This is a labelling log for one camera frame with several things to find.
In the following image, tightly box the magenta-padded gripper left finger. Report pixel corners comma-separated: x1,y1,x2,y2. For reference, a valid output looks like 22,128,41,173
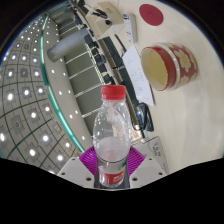
57,146,100,189

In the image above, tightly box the long curved conference desk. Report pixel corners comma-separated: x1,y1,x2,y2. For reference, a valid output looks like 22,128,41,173
69,0,148,141

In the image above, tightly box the red cream patterned mug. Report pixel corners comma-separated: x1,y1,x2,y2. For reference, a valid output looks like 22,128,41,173
139,42,198,92

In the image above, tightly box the clear red-capped water bottle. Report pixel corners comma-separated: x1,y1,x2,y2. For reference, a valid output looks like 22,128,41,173
92,84,132,189

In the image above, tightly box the black conference microphone console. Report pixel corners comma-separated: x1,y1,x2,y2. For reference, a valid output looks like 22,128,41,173
134,102,155,133

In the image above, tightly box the black marker pen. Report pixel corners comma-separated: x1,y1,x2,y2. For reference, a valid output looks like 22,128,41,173
91,9,113,26

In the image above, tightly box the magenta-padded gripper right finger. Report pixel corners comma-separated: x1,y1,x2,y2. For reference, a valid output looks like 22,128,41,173
125,146,167,189

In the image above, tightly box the ceiling lights group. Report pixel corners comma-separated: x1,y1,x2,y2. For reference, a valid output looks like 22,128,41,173
0,13,84,174

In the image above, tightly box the flat round red coaster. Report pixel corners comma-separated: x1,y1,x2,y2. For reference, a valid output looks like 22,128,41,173
138,3,165,27

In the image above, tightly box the grey round column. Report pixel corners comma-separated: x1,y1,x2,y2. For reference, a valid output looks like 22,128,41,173
47,28,88,63

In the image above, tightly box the black office chairs group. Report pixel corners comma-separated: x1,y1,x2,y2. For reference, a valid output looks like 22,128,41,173
74,6,114,84

